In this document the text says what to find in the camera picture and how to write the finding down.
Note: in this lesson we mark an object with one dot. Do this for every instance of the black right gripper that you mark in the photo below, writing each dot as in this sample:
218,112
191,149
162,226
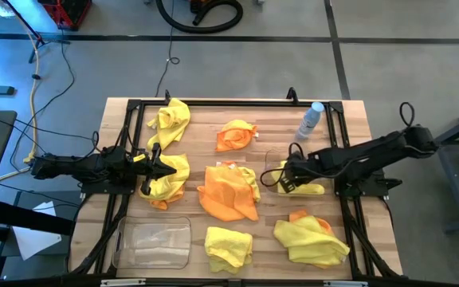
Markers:
303,169

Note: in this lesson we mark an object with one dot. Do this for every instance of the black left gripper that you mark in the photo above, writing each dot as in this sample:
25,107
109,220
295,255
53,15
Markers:
142,169

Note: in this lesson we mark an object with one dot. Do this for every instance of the yellow microfiber towel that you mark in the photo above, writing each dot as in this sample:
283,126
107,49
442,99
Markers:
171,119
227,247
309,243
309,189
179,184
253,179

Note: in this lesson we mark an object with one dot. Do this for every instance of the orange microfiber towel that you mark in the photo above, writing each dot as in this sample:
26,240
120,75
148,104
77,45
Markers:
235,137
299,215
159,204
225,191

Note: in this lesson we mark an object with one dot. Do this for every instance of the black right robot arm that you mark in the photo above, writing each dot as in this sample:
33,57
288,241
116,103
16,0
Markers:
373,155

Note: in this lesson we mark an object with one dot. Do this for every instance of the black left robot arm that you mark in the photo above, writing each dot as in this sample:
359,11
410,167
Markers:
74,167

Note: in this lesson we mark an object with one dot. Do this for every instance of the plastic water bottle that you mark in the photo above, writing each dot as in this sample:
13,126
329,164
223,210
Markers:
310,119

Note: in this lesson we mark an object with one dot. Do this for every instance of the white paper sheet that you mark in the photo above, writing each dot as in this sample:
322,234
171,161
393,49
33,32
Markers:
34,239

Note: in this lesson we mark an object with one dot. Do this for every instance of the black tripod stand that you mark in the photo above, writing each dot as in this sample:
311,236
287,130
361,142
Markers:
43,41

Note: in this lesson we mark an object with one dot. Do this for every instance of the red tool case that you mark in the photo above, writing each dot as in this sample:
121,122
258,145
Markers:
68,12

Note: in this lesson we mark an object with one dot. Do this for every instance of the black aluminium table frame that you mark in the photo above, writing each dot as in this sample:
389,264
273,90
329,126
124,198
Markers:
233,103

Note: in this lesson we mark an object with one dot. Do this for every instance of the silver metal bracket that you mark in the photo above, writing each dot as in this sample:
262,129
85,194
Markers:
122,282
345,283

